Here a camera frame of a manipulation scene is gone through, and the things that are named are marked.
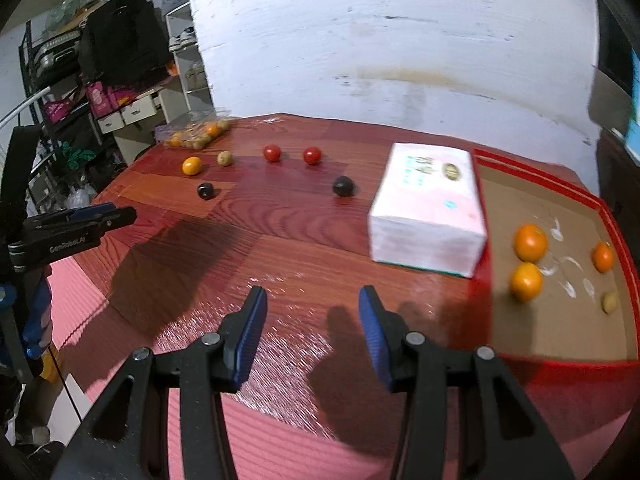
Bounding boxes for person's left hand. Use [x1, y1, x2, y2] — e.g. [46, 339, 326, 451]
[21, 267, 54, 359]

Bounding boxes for white sneakers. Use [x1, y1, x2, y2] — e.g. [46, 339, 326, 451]
[168, 26, 197, 54]

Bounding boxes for white shoe shelf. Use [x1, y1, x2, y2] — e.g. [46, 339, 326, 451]
[164, 2, 217, 112]

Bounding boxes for beige shoes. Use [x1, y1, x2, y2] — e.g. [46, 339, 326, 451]
[184, 62, 209, 89]

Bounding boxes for white drawer cabinet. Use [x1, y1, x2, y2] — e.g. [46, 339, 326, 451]
[97, 94, 167, 134]

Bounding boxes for black backpack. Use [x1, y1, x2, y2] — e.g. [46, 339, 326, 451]
[78, 0, 169, 92]

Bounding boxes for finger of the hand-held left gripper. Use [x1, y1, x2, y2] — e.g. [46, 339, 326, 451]
[90, 206, 137, 241]
[30, 203, 117, 227]

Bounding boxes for black metal rack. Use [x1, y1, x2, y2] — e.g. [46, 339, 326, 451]
[17, 19, 102, 202]

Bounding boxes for red cardboard box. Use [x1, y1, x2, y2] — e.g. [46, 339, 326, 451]
[469, 148, 640, 411]

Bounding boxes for white pipe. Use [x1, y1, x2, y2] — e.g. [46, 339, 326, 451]
[0, 86, 52, 127]

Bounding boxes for large orange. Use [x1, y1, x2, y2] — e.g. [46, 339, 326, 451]
[510, 262, 544, 303]
[513, 224, 549, 264]

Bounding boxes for pink tissue pack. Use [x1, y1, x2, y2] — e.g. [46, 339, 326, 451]
[367, 142, 489, 279]

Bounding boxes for blue printed packet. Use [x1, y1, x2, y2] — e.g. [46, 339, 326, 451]
[624, 49, 640, 163]

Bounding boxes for pink ribbed mat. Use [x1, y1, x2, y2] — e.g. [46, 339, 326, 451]
[42, 259, 632, 480]

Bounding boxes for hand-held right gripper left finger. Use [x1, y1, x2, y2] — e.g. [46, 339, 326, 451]
[67, 285, 268, 480]

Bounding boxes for pink bags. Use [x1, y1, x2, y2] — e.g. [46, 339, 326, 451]
[42, 81, 132, 123]

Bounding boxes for clear plastic bag of fruit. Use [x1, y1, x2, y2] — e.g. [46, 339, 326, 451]
[154, 109, 232, 152]

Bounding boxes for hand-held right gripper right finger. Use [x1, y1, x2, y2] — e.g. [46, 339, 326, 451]
[359, 285, 576, 480]

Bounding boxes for dark wooden cabinet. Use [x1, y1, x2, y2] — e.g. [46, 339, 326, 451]
[596, 127, 640, 243]

